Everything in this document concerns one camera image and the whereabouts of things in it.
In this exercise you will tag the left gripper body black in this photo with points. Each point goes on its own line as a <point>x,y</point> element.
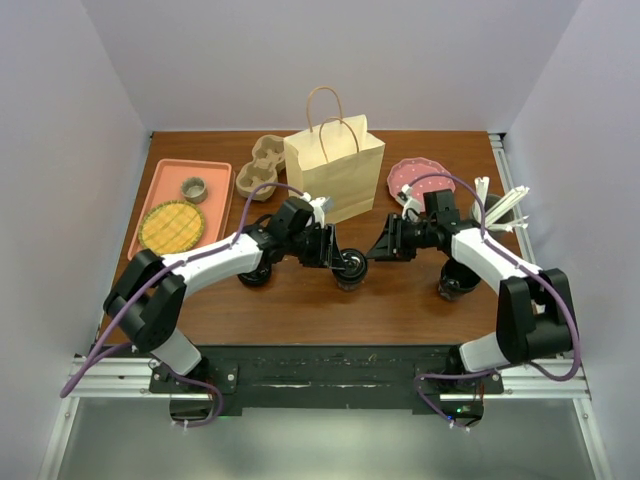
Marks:
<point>314,247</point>

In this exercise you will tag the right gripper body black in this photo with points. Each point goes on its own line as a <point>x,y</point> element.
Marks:
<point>414,236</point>

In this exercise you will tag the black cup lid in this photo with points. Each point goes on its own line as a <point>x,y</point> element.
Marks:
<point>355,267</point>

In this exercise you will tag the black coffee cup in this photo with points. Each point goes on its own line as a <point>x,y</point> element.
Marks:
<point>456,280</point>
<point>350,285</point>

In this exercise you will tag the brown paper bag with handles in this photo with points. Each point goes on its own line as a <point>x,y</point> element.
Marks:
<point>338,158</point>

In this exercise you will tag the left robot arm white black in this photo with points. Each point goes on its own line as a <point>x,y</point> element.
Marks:
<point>147,298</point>

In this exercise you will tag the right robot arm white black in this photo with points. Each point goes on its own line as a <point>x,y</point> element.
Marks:
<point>535,315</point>

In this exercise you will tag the pink polka dot plate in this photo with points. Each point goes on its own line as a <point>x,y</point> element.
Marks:
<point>409,169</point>

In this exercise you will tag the cardboard cup carrier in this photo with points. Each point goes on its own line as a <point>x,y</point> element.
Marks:
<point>267,163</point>

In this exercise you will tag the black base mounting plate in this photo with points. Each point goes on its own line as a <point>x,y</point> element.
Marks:
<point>233,379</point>

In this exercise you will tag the small grey ceramic cup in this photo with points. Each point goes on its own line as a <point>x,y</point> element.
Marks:
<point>194,190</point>

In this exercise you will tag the yellow woven coaster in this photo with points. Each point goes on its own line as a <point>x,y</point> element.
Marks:
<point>171,227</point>

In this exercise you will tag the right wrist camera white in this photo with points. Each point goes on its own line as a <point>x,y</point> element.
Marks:
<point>410,197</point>

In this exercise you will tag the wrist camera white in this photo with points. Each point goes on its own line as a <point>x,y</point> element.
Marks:
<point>321,206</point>
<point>410,197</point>

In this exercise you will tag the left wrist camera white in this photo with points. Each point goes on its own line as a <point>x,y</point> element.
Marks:
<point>321,206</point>

